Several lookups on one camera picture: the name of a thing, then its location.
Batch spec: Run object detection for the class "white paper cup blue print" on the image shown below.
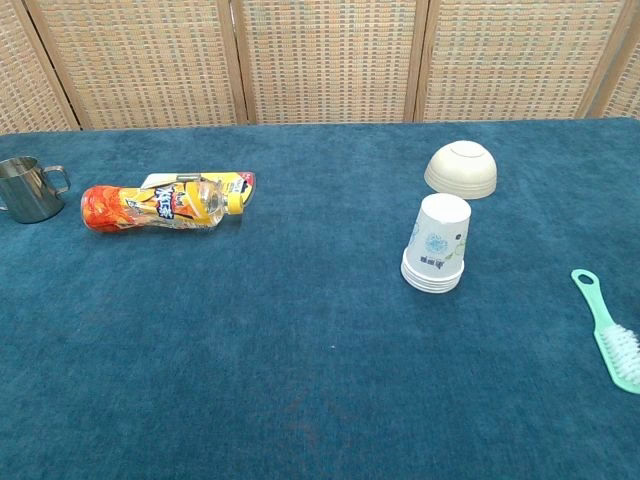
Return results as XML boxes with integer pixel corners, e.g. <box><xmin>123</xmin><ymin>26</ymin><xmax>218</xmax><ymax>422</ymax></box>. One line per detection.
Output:
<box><xmin>402</xmin><ymin>193</ymin><xmax>473</xmax><ymax>278</ymax></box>

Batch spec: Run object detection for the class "stainless steel cup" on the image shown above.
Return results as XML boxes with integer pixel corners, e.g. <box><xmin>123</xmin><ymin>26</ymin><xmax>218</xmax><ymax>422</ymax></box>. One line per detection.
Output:
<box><xmin>0</xmin><ymin>156</ymin><xmax>71</xmax><ymax>225</ymax></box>

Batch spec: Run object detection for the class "yellow card blister package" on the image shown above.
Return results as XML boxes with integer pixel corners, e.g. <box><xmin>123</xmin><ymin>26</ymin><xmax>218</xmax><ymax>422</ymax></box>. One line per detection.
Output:
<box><xmin>141</xmin><ymin>170</ymin><xmax>258</xmax><ymax>202</ymax></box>

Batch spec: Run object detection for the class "blue plush table cloth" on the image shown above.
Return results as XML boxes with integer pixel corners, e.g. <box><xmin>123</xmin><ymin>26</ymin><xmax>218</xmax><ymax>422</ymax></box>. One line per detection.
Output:
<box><xmin>0</xmin><ymin>117</ymin><xmax>640</xmax><ymax>480</ymax></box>

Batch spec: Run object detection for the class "cream upturned bowl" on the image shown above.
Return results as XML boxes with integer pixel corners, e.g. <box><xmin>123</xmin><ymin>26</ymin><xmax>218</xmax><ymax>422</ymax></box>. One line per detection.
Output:
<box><xmin>423</xmin><ymin>139</ymin><xmax>500</xmax><ymax>201</ymax></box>

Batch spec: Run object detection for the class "woven rattan screen panel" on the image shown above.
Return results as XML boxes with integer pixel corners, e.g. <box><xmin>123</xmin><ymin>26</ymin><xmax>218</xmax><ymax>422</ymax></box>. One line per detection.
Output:
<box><xmin>0</xmin><ymin>0</ymin><xmax>81</xmax><ymax>134</ymax></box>
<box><xmin>597</xmin><ymin>29</ymin><xmax>640</xmax><ymax>120</ymax></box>
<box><xmin>413</xmin><ymin>0</ymin><xmax>640</xmax><ymax>123</ymax></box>
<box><xmin>22</xmin><ymin>0</ymin><xmax>250</xmax><ymax>130</ymax></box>
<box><xmin>230</xmin><ymin>0</ymin><xmax>430</xmax><ymax>125</ymax></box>

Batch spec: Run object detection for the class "orange snack packet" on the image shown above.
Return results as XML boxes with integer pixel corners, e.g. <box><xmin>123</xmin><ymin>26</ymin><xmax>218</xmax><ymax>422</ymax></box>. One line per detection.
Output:
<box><xmin>80</xmin><ymin>178</ymin><xmax>251</xmax><ymax>235</ymax></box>

